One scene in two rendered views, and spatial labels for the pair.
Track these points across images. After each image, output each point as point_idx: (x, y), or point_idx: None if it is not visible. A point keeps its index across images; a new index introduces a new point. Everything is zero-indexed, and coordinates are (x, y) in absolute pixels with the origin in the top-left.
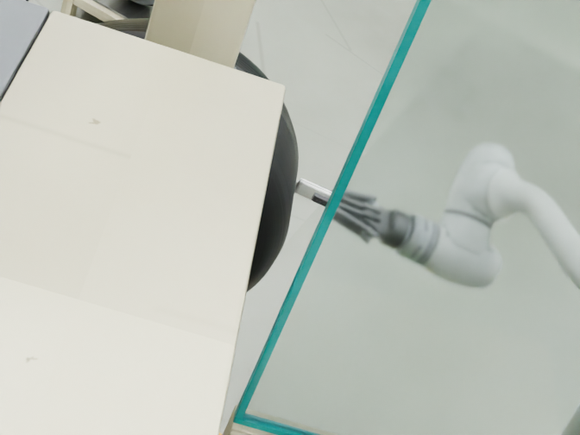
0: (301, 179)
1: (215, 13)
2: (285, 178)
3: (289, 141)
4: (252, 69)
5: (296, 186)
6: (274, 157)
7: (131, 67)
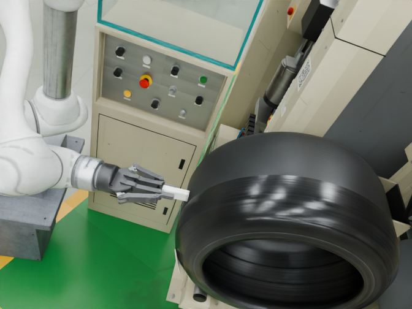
0: (187, 193)
1: None
2: (219, 149)
3: (216, 177)
4: (273, 183)
5: (188, 196)
6: (236, 141)
7: None
